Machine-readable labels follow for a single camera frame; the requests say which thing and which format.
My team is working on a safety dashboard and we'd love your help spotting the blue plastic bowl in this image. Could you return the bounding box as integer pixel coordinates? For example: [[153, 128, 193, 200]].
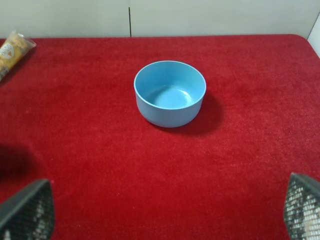
[[133, 60, 207, 128]]

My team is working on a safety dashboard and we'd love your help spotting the clear wrapped snack packet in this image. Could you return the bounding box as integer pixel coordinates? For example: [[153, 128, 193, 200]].
[[0, 30, 37, 81]]

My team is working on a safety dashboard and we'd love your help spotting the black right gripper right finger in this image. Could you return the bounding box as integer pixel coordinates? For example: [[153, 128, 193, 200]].
[[283, 173, 320, 240]]

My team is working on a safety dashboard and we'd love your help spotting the red tablecloth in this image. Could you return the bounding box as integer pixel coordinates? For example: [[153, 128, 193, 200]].
[[0, 34, 320, 240]]

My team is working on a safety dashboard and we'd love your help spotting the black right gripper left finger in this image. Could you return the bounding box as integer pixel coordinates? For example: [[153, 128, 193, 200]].
[[0, 179, 55, 240]]

